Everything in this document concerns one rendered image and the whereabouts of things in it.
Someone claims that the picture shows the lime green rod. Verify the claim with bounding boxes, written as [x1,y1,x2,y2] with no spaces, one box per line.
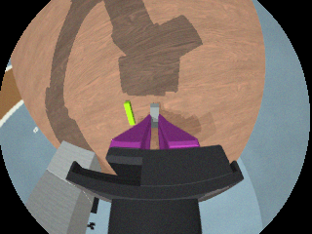
[124,101,136,125]

